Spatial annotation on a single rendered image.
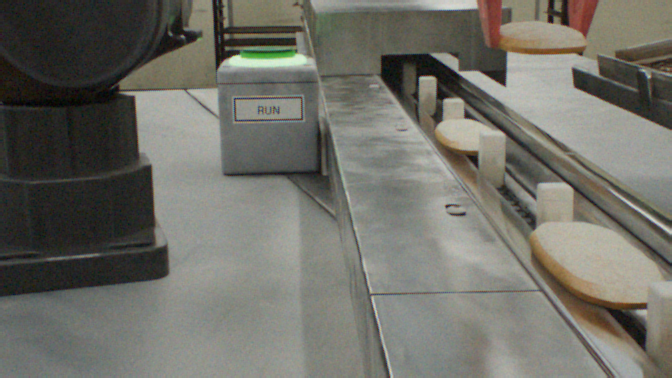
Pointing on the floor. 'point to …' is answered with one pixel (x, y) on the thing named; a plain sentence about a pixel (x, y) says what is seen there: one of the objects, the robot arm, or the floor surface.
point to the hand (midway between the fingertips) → (535, 28)
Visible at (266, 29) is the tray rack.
